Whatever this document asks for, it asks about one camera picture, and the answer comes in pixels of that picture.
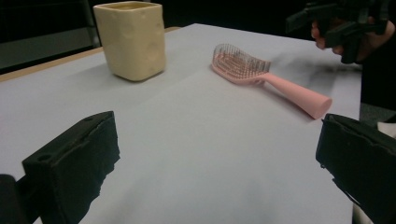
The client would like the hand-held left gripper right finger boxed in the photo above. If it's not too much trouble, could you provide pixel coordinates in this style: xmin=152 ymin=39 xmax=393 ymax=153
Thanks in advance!
xmin=315 ymin=113 xmax=396 ymax=224

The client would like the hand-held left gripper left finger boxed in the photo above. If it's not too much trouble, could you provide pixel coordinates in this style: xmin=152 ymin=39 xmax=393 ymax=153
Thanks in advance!
xmin=21 ymin=110 xmax=121 ymax=224

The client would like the pink hairbrush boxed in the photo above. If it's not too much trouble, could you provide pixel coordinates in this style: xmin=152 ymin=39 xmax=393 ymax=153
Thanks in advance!
xmin=211 ymin=43 xmax=333 ymax=120

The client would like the cream ceramic cup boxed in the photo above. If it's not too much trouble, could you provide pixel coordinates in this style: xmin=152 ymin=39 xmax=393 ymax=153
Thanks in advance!
xmin=92 ymin=0 xmax=167 ymax=83

